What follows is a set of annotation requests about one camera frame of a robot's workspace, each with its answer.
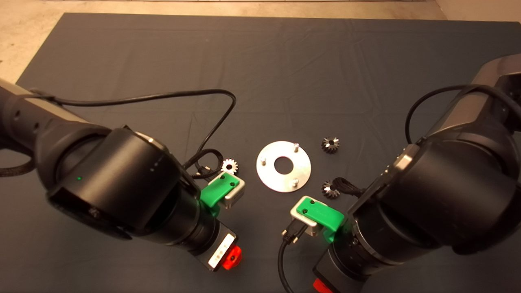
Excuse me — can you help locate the black camera cable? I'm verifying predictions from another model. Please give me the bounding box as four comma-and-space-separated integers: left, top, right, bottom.
28, 89, 237, 179
278, 84, 521, 293

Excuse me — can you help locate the thin black braided cable loop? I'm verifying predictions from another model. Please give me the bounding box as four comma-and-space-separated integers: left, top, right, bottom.
181, 149, 224, 179

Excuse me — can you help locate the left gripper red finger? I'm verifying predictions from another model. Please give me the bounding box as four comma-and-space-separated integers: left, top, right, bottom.
222, 246, 242, 271

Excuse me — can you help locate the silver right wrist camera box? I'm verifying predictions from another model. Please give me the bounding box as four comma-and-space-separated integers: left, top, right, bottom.
290, 195, 320, 237

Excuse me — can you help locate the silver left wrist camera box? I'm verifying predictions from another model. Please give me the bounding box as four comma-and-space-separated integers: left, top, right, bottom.
222, 175, 246, 209

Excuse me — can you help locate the thick black braided cable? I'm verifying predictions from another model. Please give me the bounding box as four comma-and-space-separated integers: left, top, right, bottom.
0, 138, 37, 177

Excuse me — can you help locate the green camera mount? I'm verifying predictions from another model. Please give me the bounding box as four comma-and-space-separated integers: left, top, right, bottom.
199, 171, 240, 218
296, 197, 345, 244

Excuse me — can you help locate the round metal carrier plate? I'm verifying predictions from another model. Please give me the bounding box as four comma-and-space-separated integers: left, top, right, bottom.
256, 141, 312, 193

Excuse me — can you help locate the dark steel planetary gear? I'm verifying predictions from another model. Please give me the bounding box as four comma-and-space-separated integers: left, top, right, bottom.
322, 180, 341, 199
322, 137, 340, 154

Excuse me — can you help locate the green right camera mount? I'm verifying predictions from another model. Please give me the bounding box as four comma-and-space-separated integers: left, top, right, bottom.
296, 197, 345, 244

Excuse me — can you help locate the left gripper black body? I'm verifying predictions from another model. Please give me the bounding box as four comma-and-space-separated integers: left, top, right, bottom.
190, 219, 239, 271

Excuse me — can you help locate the black left camera cable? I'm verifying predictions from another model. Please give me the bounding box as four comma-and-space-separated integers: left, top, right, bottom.
28, 89, 237, 179

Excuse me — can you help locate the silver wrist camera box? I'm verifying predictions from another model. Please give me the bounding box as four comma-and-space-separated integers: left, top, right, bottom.
290, 195, 320, 237
222, 175, 246, 209

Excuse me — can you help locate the green left camera mount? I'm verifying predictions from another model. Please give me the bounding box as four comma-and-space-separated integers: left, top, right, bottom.
199, 171, 240, 218

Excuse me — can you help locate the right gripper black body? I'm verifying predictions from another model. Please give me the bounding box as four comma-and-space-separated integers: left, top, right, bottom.
313, 249, 363, 293

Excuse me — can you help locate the dark grey table cloth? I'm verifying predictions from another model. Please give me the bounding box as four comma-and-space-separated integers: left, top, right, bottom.
0, 12, 521, 293

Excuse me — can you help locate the black right camera cable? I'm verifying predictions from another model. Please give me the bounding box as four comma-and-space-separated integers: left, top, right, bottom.
278, 84, 521, 293

